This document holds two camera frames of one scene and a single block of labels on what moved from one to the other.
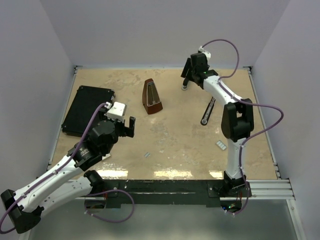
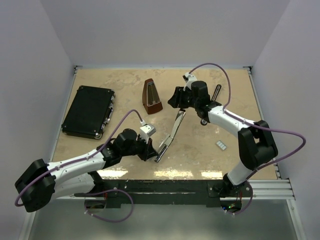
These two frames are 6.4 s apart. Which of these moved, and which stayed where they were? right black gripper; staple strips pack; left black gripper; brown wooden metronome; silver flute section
Moved: silver flute section; left black gripper; right black gripper
Stayed: brown wooden metronome; staple strips pack
